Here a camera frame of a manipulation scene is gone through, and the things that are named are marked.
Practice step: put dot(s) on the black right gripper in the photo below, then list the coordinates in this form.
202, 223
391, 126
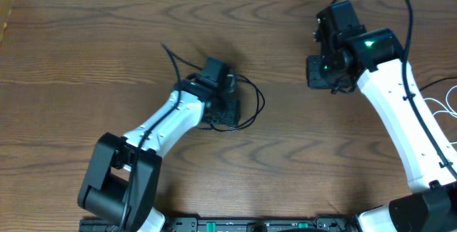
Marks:
314, 79

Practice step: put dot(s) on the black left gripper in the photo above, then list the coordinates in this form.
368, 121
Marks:
234, 115

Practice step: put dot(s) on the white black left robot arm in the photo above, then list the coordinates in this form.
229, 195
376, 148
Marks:
121, 181

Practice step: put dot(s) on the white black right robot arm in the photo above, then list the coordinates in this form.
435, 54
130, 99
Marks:
428, 158

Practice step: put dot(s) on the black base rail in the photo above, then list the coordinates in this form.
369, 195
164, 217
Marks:
194, 223

